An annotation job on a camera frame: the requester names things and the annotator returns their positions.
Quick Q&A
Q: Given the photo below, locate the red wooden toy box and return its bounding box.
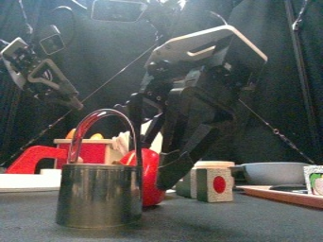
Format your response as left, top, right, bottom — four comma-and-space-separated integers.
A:
53, 137, 124, 165

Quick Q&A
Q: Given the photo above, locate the thin diagonal brace wire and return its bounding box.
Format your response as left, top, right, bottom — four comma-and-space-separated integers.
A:
237, 98, 318, 166
0, 42, 158, 166

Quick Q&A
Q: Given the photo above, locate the speckled block with red dot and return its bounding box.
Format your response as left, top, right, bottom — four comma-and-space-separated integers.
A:
196, 167, 234, 203

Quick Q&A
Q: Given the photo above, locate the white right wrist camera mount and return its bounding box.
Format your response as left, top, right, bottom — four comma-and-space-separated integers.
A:
144, 24, 268, 105

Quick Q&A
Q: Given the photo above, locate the pink toy stove board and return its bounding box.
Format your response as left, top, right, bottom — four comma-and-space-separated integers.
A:
234, 183, 323, 210

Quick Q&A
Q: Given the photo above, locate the white speckled picture block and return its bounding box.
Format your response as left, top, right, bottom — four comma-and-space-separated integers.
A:
301, 164, 323, 197

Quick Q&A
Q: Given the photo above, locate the dark toy frying pan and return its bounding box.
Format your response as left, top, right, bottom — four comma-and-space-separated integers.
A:
229, 161, 312, 187

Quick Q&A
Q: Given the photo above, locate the red toy apple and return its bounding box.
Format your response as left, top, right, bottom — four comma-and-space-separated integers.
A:
118, 147, 168, 207

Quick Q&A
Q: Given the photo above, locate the orange toy food piece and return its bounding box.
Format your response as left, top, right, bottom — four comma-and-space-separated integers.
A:
64, 128, 80, 140

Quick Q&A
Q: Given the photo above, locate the wood and white toy piece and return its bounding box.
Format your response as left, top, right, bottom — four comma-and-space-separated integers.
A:
110, 130, 130, 159

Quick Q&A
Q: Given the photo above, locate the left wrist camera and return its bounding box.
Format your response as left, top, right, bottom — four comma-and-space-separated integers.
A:
37, 25, 68, 56

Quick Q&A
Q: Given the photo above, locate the dark rounded rectangular panel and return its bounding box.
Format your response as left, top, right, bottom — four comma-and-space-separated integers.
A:
89, 0, 149, 23

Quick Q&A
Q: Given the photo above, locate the black frame post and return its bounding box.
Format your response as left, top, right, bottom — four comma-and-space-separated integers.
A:
282, 0, 323, 155

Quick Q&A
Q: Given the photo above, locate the small metal pot with handle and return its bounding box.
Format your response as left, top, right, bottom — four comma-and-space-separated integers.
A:
55, 108, 144, 230

